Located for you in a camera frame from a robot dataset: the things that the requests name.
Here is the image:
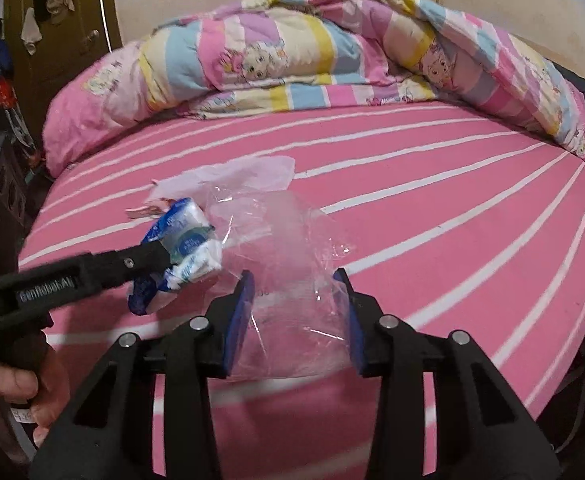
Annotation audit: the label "pink striped bed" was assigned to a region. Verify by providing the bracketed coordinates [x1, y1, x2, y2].
[19, 102, 585, 479]

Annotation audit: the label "colourful striped cartoon duvet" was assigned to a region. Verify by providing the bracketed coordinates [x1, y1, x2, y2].
[43, 0, 585, 174]

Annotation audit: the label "clothes hanging on door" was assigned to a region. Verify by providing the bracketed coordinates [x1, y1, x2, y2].
[20, 0, 76, 56]

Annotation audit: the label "blue white tissue pack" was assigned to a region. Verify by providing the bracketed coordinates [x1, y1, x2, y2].
[128, 197, 223, 315]

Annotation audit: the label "clear plastic bag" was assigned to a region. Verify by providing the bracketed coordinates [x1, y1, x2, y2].
[207, 191, 352, 380]

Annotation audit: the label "brown wooden door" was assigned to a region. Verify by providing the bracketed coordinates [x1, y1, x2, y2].
[4, 0, 122, 146]

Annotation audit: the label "white plastic bag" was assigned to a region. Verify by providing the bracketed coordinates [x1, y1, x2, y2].
[126, 155, 295, 219]

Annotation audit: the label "person's left hand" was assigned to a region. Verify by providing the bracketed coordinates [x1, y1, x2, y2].
[0, 346, 70, 466]

